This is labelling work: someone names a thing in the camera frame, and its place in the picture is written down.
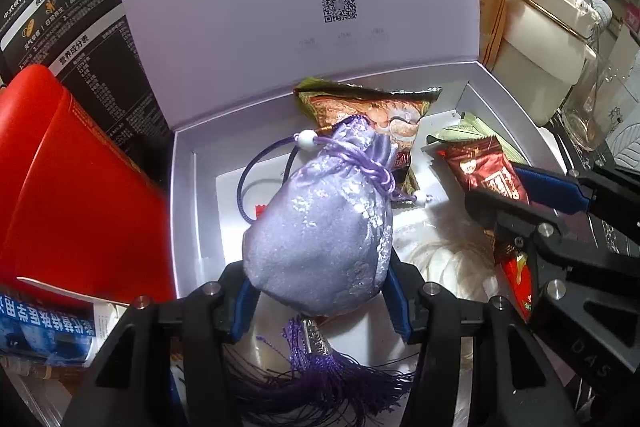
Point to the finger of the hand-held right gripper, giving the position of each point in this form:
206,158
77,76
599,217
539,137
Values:
545,192
505,214

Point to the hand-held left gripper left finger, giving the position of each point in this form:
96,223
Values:
242,312

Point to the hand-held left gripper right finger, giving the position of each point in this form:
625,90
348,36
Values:
400,312

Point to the dark red candy packet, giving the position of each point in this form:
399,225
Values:
480,172

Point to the clear bag with white coil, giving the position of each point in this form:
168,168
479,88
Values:
450,267

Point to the bright red snack packet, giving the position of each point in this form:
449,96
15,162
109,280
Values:
520,287

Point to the green foil packet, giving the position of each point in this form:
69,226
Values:
470,129

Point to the purple sachet pouch with tassel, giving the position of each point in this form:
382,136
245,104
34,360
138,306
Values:
315,232

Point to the gold brown snack packet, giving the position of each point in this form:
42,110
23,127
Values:
380,112

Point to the lavender gift box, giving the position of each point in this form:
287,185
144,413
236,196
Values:
250,7

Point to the clear drinking glass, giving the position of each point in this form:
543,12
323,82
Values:
590,117

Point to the white thermos bottle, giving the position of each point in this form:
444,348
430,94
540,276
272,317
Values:
535,67

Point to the white and blue carton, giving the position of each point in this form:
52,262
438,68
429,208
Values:
45,327

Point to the red plastic container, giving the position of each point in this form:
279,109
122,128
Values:
65,187

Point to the black printed pouch bag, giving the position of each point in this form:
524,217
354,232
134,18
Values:
75,17

